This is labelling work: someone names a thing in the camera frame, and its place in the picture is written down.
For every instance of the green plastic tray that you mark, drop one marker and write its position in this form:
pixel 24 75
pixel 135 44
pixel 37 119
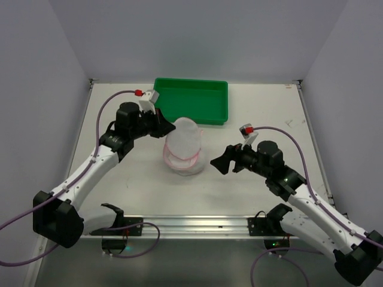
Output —
pixel 203 101

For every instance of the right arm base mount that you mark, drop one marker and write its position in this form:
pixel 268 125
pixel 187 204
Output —
pixel 269 225

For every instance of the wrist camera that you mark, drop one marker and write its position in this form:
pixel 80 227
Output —
pixel 249 134
pixel 148 101

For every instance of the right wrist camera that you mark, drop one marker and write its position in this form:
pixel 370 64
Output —
pixel 249 134

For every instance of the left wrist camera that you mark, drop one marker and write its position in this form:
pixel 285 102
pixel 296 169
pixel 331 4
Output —
pixel 148 101

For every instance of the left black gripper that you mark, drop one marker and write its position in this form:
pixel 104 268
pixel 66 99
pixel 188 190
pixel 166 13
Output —
pixel 156 122

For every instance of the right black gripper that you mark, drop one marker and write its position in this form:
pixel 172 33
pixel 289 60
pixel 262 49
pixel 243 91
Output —
pixel 236 158

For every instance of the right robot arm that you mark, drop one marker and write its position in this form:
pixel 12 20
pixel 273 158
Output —
pixel 355 252

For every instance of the aluminium mounting rail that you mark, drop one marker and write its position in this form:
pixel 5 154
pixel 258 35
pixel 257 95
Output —
pixel 178 227

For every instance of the white mesh laundry bag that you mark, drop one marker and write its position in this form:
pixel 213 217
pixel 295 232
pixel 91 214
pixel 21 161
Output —
pixel 183 151

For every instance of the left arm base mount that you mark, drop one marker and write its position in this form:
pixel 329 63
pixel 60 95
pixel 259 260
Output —
pixel 117 246

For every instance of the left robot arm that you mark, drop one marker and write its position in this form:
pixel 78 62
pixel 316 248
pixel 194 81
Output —
pixel 57 214

